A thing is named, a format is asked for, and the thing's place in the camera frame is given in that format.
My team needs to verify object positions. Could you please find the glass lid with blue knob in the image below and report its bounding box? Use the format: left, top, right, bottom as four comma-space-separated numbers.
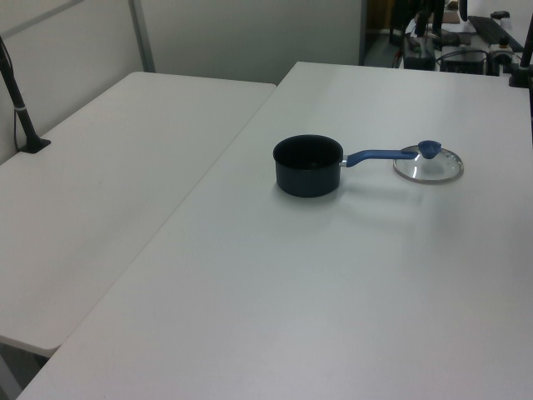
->
392, 139, 465, 185

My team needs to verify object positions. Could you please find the dark device with green light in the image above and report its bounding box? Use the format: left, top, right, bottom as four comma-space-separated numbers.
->
402, 33, 437, 71

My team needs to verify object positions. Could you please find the black computer box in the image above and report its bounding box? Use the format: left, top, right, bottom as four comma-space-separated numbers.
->
440, 48, 489, 76

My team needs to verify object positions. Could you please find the white control box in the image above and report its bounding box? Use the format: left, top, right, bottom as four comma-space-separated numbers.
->
487, 39, 516, 77

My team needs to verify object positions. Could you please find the black keyboard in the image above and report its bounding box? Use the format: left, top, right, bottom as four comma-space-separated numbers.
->
466, 15, 525, 50

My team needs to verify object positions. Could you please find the dark saucepan with blue handle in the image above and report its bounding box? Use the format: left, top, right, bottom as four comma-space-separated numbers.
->
272, 133, 417, 198

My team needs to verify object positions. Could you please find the white partition post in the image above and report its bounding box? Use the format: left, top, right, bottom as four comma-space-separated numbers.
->
127, 0, 157, 74

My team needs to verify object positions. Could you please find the black camera pole with clamp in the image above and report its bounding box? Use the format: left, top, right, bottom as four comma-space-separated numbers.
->
0, 34, 52, 155
508, 0, 533, 89

